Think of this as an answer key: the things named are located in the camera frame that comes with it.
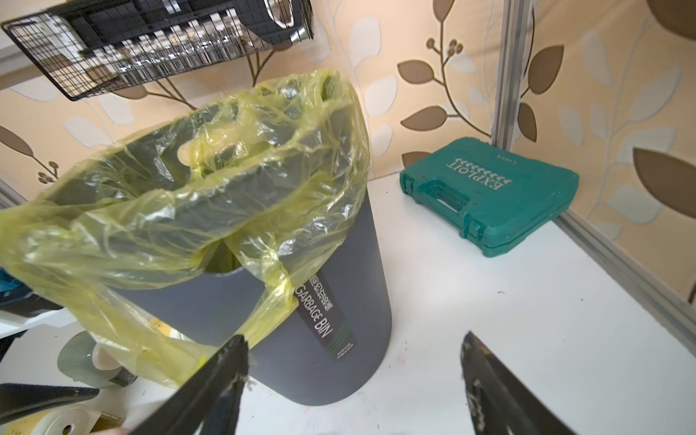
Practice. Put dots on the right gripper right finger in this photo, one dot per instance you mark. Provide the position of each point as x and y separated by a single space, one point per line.
498 402

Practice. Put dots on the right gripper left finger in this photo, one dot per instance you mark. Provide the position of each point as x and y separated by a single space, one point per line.
209 403

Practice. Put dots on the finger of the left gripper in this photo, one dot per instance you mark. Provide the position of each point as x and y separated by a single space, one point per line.
21 400

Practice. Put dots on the green pencil sharpener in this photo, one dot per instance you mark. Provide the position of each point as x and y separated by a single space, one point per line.
84 360

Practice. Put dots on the yellow sharpener back right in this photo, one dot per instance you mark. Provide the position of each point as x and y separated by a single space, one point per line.
67 420

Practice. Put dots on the grey trash bin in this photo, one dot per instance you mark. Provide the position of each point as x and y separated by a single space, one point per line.
331 345

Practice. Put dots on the green plastic tool case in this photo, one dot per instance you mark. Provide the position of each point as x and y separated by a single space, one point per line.
495 199

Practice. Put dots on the green plastic bin liner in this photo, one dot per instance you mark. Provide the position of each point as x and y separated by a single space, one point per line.
276 173

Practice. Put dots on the socket set holder black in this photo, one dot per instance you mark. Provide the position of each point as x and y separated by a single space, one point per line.
102 23

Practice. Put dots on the black wire basket back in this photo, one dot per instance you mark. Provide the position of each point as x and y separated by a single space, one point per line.
57 52

